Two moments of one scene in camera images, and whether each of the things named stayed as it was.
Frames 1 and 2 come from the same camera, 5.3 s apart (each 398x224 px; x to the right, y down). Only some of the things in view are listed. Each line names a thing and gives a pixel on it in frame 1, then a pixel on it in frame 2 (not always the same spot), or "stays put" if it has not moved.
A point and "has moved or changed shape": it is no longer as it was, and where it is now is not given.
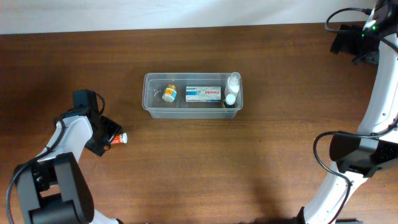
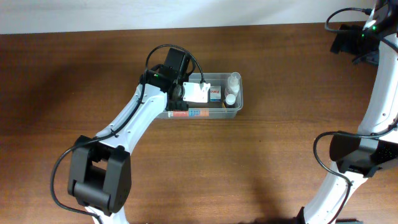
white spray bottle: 232,84 stays put
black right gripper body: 357,43 stays put
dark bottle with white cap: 230,101 stays put
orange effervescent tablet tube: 120,138 has moved or changed shape
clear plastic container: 193,95 stays put
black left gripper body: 104,136 to 180,79
